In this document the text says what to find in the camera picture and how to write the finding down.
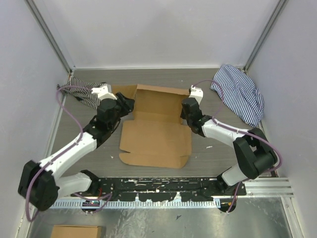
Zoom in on brown cardboard box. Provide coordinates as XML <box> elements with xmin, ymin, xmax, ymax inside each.
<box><xmin>112</xmin><ymin>84</ymin><xmax>192</xmax><ymax>169</ymax></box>

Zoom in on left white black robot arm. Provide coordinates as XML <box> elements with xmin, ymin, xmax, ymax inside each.
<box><xmin>18</xmin><ymin>92</ymin><xmax>135</xmax><ymax>211</ymax></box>

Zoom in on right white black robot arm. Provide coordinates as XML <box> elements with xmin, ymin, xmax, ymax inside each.
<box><xmin>181</xmin><ymin>98</ymin><xmax>278</xmax><ymax>196</ymax></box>

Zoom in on small cardboard box foreground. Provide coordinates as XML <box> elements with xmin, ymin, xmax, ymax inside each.
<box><xmin>51</xmin><ymin>225</ymin><xmax>102</xmax><ymax>238</ymax></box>

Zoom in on black white striped cloth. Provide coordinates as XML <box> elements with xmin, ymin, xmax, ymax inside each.
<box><xmin>56</xmin><ymin>76</ymin><xmax>106</xmax><ymax>110</ymax></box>

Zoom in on blue white striped cloth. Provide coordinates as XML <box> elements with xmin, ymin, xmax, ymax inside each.
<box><xmin>211</xmin><ymin>64</ymin><xmax>264</xmax><ymax>127</ymax></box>

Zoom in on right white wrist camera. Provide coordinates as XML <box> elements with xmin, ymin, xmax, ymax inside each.
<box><xmin>189</xmin><ymin>85</ymin><xmax>204</xmax><ymax>104</ymax></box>

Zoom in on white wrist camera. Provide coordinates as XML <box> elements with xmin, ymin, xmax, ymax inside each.
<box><xmin>189</xmin><ymin>85</ymin><xmax>204</xmax><ymax>104</ymax></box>
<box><xmin>91</xmin><ymin>84</ymin><xmax>117</xmax><ymax>100</ymax></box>

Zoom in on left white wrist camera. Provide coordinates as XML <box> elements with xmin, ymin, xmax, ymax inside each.
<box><xmin>91</xmin><ymin>84</ymin><xmax>117</xmax><ymax>100</ymax></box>

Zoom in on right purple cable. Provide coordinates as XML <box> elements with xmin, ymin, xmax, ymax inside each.
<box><xmin>192</xmin><ymin>79</ymin><xmax>283</xmax><ymax>179</ymax></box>

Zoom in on left aluminium frame post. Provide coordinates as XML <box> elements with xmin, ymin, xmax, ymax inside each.
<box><xmin>24</xmin><ymin>0</ymin><xmax>73</xmax><ymax>73</ymax></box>

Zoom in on aluminium frame post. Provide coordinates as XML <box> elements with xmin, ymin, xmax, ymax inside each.
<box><xmin>24</xmin><ymin>0</ymin><xmax>73</xmax><ymax>73</ymax></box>
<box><xmin>243</xmin><ymin>0</ymin><xmax>288</xmax><ymax>72</ymax></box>

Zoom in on right aluminium frame post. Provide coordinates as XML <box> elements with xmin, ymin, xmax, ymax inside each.
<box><xmin>243</xmin><ymin>0</ymin><xmax>288</xmax><ymax>72</ymax></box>

